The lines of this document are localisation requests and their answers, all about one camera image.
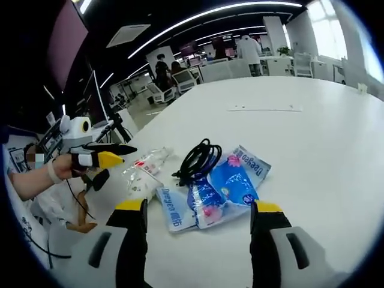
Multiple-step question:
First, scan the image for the black tripod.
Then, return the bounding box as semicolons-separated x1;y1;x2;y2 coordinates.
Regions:
108;114;133;144

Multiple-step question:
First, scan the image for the person's left hand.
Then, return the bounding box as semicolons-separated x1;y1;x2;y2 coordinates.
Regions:
51;154;91;181

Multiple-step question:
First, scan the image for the thin black cable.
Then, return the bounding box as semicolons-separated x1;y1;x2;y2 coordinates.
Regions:
65;176;96;221

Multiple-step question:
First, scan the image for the white tabletop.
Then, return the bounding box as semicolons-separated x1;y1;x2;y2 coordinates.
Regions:
4;76;384;288

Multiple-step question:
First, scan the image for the person's white printed shirt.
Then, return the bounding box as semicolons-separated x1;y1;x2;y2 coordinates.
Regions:
4;176;101;271

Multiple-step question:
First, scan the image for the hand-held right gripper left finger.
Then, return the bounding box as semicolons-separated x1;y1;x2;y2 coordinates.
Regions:
71;197;149;288

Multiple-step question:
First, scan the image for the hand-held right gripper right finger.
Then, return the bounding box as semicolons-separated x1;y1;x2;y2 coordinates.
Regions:
250;200;328;288

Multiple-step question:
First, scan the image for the blue tissue packet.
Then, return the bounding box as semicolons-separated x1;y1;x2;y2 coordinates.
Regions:
206;145;272;208
155;176;230;234

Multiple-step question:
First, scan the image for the grey equipment rack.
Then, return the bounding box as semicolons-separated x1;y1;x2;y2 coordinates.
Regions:
38;121;66;157

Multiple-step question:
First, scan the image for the white wristband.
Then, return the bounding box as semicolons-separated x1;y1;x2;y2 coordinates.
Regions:
47;158;63;184

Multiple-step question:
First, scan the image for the white office chair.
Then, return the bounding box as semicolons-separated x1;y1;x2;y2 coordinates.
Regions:
293;52;313;77
172;69;201;94
146;82;178;106

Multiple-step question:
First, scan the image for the white table cable cover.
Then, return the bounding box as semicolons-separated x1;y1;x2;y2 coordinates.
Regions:
227;104;302;113

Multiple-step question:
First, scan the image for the clear plastic bag red label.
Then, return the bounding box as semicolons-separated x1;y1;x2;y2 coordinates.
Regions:
121;146;178;199

